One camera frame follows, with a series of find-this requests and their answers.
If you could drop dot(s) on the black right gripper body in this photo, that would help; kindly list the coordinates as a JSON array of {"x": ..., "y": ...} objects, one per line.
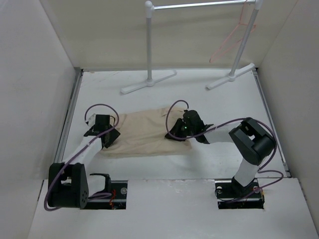
[{"x": 182, "y": 130}]

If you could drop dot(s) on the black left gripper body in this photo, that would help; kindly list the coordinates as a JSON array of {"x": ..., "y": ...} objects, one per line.
[{"x": 112, "y": 135}]

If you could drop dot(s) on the beige cargo trousers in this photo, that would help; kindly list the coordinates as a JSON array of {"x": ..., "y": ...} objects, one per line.
[{"x": 143, "y": 134}]

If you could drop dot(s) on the pink wire hanger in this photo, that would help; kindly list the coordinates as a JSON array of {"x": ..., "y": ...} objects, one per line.
[{"x": 230, "y": 37}]

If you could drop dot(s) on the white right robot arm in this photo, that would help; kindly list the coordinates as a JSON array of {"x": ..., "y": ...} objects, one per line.
[{"x": 251, "y": 139}]

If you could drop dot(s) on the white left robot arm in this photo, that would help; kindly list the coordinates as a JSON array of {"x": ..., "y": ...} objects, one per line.
[{"x": 70, "y": 184}]

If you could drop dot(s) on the white clothes rack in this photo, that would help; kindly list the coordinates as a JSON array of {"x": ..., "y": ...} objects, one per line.
[{"x": 178, "y": 36}]

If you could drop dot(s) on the aluminium left table rail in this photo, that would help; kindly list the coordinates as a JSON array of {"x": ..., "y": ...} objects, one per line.
[{"x": 71, "y": 99}]

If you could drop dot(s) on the aluminium table rail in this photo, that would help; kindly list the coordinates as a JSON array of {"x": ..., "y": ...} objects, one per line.
[
  {"x": 71, "y": 99},
  {"x": 256, "y": 76}
]

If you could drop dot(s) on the aluminium right table rail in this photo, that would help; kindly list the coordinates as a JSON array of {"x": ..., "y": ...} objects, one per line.
[{"x": 256, "y": 76}]

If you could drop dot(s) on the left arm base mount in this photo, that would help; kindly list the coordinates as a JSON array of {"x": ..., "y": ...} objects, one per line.
[{"x": 117, "y": 200}]

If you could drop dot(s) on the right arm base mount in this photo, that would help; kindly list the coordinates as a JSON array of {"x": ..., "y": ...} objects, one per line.
[{"x": 228, "y": 198}]

